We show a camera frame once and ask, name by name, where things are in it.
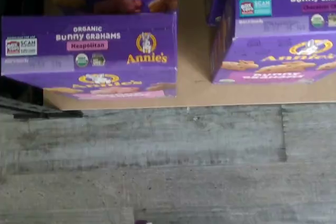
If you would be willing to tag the tan cardboard shelf tray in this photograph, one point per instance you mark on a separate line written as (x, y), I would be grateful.
(193, 51)

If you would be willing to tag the purple Annie's box magenta patch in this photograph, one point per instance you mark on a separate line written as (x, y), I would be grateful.
(275, 51)

